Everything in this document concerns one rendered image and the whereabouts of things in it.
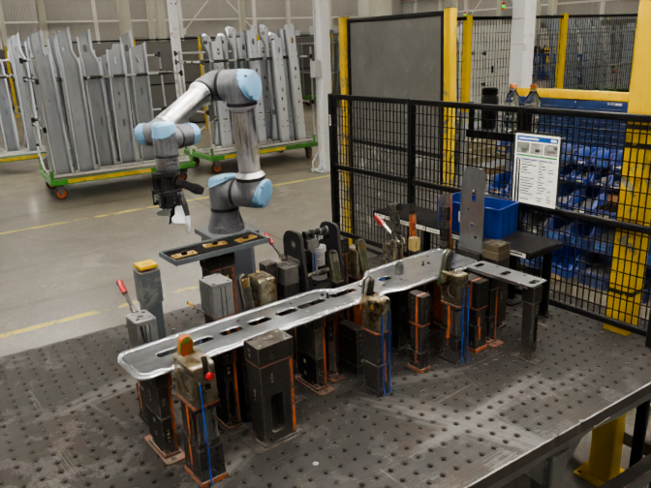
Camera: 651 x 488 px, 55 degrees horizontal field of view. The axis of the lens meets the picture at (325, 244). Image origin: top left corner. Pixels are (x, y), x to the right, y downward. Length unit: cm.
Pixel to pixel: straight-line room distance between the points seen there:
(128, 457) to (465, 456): 97
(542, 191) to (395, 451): 129
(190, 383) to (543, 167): 167
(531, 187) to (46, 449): 201
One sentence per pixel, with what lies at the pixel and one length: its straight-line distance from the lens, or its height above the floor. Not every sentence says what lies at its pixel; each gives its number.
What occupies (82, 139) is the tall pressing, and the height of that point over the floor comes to 71.
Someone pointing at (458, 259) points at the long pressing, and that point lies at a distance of 250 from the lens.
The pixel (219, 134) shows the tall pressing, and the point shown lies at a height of 52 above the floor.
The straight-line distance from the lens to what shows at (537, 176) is 271.
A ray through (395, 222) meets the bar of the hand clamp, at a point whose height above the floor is 114.
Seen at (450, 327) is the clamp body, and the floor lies 83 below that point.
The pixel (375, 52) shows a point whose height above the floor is 173.
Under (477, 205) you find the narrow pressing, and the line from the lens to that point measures 255.
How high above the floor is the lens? 184
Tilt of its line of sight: 18 degrees down
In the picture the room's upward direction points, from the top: 2 degrees counter-clockwise
